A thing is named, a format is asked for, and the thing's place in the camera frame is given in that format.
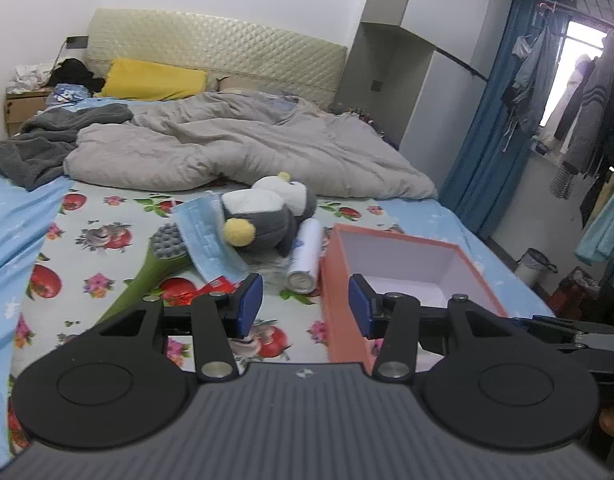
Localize grey penguin plush toy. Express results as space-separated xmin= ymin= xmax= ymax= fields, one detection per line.
xmin=219 ymin=172 xmax=318 ymax=257

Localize dark grey blanket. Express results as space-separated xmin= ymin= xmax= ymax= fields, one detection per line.
xmin=0 ymin=103 xmax=132 ymax=192

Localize white spray can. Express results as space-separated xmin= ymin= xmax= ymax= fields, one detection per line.
xmin=287 ymin=219 xmax=324 ymax=295

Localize dark hanging coat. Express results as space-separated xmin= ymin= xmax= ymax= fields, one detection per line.
xmin=562 ymin=32 xmax=614 ymax=177

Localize green massage hammer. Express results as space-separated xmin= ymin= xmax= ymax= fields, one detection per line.
xmin=94 ymin=222 xmax=194 ymax=332

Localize striped hanging garment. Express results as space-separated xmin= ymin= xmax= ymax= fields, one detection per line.
xmin=551 ymin=162 xmax=578 ymax=201

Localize wooden nightstand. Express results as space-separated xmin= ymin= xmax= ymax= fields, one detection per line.
xmin=6 ymin=89 xmax=55 ymax=137

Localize blue face mask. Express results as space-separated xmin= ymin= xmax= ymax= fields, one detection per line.
xmin=174 ymin=195 xmax=249 ymax=286

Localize cream quilted headboard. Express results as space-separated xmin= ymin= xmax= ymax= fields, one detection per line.
xmin=84 ymin=7 xmax=349 ymax=108

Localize white crumpled clothes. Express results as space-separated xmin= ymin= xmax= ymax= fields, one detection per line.
xmin=8 ymin=62 xmax=58 ymax=95

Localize floral bed sheet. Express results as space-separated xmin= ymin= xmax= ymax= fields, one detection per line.
xmin=7 ymin=185 xmax=413 ymax=461

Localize blue curtain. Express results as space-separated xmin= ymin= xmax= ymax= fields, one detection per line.
xmin=439 ymin=0 xmax=558 ymax=241

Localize white trash can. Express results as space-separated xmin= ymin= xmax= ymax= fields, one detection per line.
xmin=514 ymin=248 xmax=558 ymax=288

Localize pink cardboard box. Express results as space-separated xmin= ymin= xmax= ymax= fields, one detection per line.
xmin=319 ymin=223 xmax=510 ymax=376

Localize light grey duvet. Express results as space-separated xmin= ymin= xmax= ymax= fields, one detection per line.
xmin=64 ymin=91 xmax=438 ymax=200

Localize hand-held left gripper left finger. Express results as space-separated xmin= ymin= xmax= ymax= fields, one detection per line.
xmin=94 ymin=272 xmax=264 ymax=382

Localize blue grey hanging clothes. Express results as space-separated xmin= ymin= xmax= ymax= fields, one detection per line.
xmin=502 ymin=30 xmax=563 ymax=132

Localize black clothing heap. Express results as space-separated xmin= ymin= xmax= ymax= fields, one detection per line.
xmin=47 ymin=58 xmax=106 ymax=93

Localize blue patterned packet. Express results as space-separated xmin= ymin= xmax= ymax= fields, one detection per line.
xmin=49 ymin=82 xmax=90 ymax=107

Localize teal hanging garment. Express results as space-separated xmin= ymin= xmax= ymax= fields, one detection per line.
xmin=574 ymin=170 xmax=614 ymax=267

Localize white wardrobe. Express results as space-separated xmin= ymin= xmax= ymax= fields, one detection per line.
xmin=332 ymin=0 xmax=513 ymax=196

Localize yellow pillow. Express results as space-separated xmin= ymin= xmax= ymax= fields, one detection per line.
xmin=94 ymin=58 xmax=209 ymax=101

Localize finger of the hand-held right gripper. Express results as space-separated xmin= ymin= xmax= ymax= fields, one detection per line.
xmin=510 ymin=314 xmax=614 ymax=337
xmin=552 ymin=332 xmax=614 ymax=387

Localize dark red bag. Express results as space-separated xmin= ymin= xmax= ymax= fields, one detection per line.
xmin=550 ymin=266 xmax=602 ymax=313

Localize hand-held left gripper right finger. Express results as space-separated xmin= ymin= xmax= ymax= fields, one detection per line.
xmin=348 ymin=274 xmax=523 ymax=382

